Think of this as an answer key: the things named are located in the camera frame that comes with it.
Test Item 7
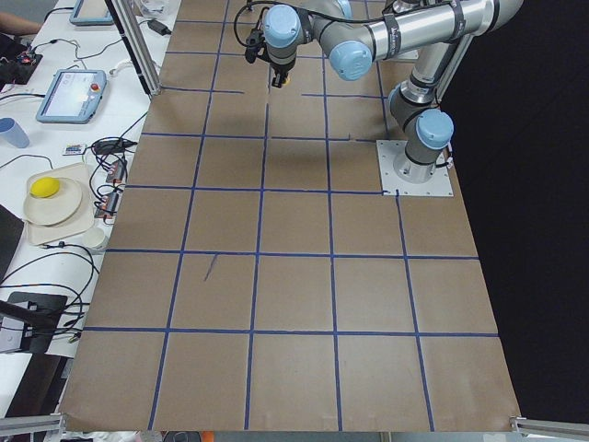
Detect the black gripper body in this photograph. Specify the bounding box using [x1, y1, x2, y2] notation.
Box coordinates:
[270, 54, 295, 81]

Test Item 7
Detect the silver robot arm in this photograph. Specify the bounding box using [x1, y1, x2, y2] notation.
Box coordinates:
[260, 1, 522, 183]

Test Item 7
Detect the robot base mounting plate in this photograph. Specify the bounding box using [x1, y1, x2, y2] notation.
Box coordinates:
[376, 140, 454, 197]

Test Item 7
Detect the black power adapter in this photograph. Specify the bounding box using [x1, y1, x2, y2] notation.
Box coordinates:
[147, 19, 172, 36]

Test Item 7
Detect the brown paper table cover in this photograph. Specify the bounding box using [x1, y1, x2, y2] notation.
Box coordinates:
[60, 1, 519, 432]

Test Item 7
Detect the blue teach pendant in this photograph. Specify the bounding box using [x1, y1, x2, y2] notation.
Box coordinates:
[69, 0, 113, 26]
[36, 69, 107, 124]

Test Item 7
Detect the beige tray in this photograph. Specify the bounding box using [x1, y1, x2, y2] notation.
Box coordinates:
[23, 163, 94, 246]

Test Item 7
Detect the white paper cup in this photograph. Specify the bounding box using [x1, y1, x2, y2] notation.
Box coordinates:
[82, 227, 109, 253]

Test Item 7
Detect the beige plate stack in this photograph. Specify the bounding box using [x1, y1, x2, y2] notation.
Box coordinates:
[23, 178, 83, 226]

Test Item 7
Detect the yellow ball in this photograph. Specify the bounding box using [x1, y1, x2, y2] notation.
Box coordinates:
[29, 177, 61, 199]

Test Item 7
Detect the light blue cup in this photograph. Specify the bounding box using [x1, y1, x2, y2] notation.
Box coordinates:
[0, 117, 29, 148]

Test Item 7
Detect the wrist camera black housing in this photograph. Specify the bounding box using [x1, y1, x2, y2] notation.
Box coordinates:
[244, 29, 269, 64]

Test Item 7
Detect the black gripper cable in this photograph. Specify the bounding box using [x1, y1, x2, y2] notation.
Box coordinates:
[233, 3, 272, 47]

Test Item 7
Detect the aluminium frame post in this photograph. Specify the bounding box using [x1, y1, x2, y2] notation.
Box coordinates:
[105, 0, 161, 97]

